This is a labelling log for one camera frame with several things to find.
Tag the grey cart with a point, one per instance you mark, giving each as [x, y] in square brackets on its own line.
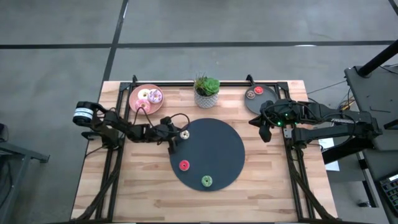
[370, 93]

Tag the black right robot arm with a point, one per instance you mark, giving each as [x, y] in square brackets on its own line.
[342, 121]

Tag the small red iced donut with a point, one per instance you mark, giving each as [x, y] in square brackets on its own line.
[181, 162]

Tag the grey metal stand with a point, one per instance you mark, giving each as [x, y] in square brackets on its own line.
[18, 155]

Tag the succulent in white patterned pot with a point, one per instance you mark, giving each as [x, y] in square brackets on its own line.
[206, 99]

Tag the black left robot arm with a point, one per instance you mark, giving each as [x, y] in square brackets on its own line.
[124, 129]

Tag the round dark woven placemat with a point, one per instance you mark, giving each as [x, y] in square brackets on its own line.
[214, 149]

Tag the large white iced donut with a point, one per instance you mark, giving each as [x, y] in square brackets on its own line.
[140, 91]

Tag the grey plate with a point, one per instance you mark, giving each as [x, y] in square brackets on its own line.
[255, 105]

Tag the large purple iced donut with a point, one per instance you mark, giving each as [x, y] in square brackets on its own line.
[158, 99]

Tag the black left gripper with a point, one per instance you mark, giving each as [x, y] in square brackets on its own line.
[164, 132]

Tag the white paper label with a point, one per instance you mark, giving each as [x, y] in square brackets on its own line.
[333, 166]

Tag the small chocolate sprinkled donut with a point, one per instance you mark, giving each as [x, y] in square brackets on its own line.
[247, 96]

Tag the black keyboard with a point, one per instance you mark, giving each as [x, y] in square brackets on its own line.
[392, 189]

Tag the small orange iced donut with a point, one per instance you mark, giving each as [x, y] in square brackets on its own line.
[260, 88]

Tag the small green iced donut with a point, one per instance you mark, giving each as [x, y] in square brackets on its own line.
[203, 178]

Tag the pink plate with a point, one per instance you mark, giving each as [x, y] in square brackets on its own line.
[157, 109]

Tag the black pole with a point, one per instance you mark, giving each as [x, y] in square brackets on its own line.
[377, 59]

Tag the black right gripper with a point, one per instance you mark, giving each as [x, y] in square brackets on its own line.
[276, 112]

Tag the small white drizzled donut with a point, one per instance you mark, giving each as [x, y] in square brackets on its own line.
[186, 137]

